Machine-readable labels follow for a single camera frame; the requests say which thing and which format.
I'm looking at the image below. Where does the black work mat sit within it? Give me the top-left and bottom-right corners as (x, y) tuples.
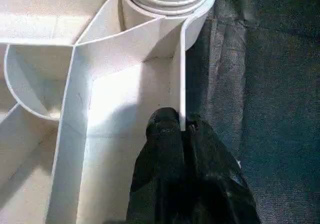
(181, 0), (320, 224)

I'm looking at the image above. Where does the white plastic table top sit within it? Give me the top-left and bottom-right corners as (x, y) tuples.
(0, 0), (218, 224)

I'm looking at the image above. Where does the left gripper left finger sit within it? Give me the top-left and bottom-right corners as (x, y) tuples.
(125, 108), (188, 224)

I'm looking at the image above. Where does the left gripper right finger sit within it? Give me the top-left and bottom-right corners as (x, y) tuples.
(181, 113), (262, 224)

